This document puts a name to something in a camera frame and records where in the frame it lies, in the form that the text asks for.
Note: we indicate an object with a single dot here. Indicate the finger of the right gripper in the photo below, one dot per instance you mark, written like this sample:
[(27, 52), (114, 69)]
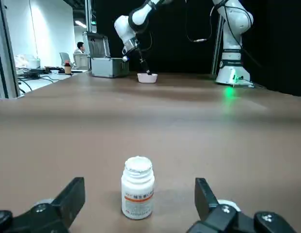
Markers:
[(146, 68)]

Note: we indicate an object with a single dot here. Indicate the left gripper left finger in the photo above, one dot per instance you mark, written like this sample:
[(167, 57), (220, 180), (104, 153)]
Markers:
[(43, 216)]

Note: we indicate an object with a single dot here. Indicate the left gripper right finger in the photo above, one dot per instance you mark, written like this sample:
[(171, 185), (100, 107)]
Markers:
[(223, 218)]

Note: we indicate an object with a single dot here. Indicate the white vitamin bottle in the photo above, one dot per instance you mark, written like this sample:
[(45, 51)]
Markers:
[(138, 191)]

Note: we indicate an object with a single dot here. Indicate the silver metal case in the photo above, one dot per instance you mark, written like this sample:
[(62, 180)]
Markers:
[(109, 68)]

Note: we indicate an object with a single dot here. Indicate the person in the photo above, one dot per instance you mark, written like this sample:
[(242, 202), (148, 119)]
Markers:
[(80, 49)]

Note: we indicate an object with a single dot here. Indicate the brown bottle red cap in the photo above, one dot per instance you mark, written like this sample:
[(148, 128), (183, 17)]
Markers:
[(68, 68)]

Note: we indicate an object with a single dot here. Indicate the grey office chair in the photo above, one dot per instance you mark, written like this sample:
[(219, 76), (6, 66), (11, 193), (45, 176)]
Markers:
[(65, 57)]

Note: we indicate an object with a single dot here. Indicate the white desk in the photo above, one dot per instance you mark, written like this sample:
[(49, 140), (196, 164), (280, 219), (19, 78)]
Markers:
[(43, 83)]

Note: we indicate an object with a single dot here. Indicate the aluminium frame post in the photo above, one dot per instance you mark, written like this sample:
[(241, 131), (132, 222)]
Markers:
[(90, 14), (6, 72), (217, 48)]

